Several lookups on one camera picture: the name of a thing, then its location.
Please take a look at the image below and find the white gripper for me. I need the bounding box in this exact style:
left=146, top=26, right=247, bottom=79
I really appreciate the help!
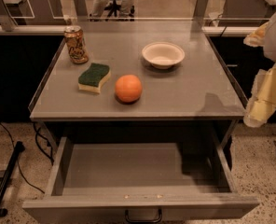
left=243, top=12, right=276, bottom=128

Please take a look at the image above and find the green yellow sponge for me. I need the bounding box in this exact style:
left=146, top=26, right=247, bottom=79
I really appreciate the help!
left=78, top=63, right=111, bottom=93

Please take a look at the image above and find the black drawer handle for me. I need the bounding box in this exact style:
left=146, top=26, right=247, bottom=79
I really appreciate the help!
left=124, top=209, right=163, bottom=224

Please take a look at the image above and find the black metal stand leg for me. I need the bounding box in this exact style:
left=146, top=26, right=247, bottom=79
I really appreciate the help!
left=0, top=141, right=25, bottom=217

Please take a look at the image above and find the orange fruit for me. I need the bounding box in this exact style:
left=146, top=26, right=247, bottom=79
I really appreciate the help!
left=115, top=75, right=143, bottom=103

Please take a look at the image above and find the black floor cable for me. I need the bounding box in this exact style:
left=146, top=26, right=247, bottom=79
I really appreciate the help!
left=0, top=121, right=55, bottom=194

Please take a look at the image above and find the grey cabinet table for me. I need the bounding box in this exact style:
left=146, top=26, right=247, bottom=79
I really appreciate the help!
left=31, top=21, right=244, bottom=145

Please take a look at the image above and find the white bowl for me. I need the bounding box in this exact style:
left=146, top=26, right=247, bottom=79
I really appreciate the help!
left=142, top=42, right=186, bottom=69

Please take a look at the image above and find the grey open top drawer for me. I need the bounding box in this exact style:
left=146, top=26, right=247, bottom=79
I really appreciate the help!
left=23, top=138, right=258, bottom=224

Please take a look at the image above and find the orange soda can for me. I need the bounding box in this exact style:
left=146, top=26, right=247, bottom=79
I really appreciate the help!
left=64, top=25, right=89, bottom=64

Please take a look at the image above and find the black office chair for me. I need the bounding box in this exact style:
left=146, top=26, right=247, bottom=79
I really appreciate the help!
left=105, top=0, right=135, bottom=21

